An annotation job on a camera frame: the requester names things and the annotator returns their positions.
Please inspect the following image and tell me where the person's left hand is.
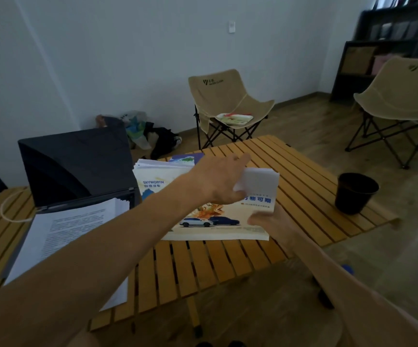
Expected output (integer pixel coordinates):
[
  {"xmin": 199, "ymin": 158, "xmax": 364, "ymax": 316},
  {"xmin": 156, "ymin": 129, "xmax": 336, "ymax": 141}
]
[{"xmin": 191, "ymin": 153, "xmax": 252, "ymax": 206}]

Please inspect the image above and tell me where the person's right hand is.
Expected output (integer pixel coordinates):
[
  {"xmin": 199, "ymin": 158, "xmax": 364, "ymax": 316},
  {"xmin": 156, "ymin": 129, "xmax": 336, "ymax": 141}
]
[{"xmin": 246, "ymin": 202, "xmax": 300, "ymax": 257}]

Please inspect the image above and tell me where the blue booklet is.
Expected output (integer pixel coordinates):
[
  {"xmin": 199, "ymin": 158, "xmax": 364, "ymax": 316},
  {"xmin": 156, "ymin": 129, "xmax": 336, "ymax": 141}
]
[{"xmin": 167, "ymin": 152, "xmax": 205, "ymax": 167}]

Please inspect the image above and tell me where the thin stack of sorted sheets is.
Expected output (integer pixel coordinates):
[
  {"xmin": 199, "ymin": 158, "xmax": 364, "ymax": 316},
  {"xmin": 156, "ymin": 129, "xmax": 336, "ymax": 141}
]
[{"xmin": 133, "ymin": 159, "xmax": 280, "ymax": 242}]

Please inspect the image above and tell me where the colourful illustrated leaflet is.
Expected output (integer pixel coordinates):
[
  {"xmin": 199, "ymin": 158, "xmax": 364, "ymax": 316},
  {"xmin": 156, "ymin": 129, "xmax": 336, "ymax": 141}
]
[{"xmin": 133, "ymin": 166, "xmax": 280, "ymax": 242}]

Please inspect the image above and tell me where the black plastic pot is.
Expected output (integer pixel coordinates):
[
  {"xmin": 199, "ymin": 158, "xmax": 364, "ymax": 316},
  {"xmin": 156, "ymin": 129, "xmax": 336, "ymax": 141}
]
[{"xmin": 334, "ymin": 172, "xmax": 380, "ymax": 215}]

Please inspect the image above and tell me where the grey laptop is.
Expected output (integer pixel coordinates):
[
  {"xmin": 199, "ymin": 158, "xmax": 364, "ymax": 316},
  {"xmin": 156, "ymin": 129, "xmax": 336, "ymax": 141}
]
[{"xmin": 0, "ymin": 126, "xmax": 141, "ymax": 282}]

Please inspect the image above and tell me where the sorted text document stack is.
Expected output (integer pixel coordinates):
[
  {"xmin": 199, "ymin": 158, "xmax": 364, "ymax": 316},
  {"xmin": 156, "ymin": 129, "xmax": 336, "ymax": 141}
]
[{"xmin": 5, "ymin": 198, "xmax": 131, "ymax": 312}]

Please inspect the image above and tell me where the white charging cable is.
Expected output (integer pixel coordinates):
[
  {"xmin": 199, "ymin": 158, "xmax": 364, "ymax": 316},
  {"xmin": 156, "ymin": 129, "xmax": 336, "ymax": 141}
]
[{"xmin": 0, "ymin": 191, "xmax": 34, "ymax": 224}]

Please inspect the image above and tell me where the person's left forearm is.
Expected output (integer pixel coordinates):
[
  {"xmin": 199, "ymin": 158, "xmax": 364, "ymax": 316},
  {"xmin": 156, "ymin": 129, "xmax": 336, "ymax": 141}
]
[{"xmin": 0, "ymin": 184, "xmax": 209, "ymax": 347}]

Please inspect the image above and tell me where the person's right forearm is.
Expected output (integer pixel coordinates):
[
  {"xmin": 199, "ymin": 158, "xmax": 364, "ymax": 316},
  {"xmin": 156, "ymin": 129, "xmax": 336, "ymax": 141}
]
[{"xmin": 285, "ymin": 231, "xmax": 418, "ymax": 347}]

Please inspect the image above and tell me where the wooden slatted table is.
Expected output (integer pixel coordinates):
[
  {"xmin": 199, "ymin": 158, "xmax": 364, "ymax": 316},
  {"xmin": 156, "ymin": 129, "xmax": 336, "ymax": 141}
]
[{"xmin": 0, "ymin": 134, "xmax": 401, "ymax": 333}]

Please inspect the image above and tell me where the red and white booklet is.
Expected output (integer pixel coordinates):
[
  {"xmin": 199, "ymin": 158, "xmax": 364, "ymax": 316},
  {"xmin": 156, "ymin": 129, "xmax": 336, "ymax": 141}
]
[{"xmin": 215, "ymin": 112, "xmax": 254, "ymax": 127}]

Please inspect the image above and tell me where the dark bottle with blue cap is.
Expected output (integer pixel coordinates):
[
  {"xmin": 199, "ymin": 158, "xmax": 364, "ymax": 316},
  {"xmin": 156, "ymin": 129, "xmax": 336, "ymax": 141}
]
[{"xmin": 317, "ymin": 264, "xmax": 355, "ymax": 309}]

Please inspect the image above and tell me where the beige folding chair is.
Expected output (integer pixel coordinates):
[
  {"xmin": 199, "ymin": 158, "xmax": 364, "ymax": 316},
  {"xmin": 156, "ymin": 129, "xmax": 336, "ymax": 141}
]
[
  {"xmin": 345, "ymin": 55, "xmax": 418, "ymax": 170},
  {"xmin": 188, "ymin": 68, "xmax": 276, "ymax": 150}
]

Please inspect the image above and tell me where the black shelf unit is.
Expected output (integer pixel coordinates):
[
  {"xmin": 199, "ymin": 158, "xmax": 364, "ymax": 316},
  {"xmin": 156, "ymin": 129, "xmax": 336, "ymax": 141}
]
[{"xmin": 330, "ymin": 1, "xmax": 418, "ymax": 104}]

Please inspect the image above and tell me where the woven storage basket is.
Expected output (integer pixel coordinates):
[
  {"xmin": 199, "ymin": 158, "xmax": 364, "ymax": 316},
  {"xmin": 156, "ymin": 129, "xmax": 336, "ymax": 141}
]
[{"xmin": 340, "ymin": 46, "xmax": 376, "ymax": 76}]

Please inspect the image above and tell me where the pink storage box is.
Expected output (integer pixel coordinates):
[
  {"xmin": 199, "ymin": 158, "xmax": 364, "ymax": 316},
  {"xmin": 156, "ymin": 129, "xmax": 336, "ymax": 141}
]
[{"xmin": 371, "ymin": 55, "xmax": 390, "ymax": 76}]

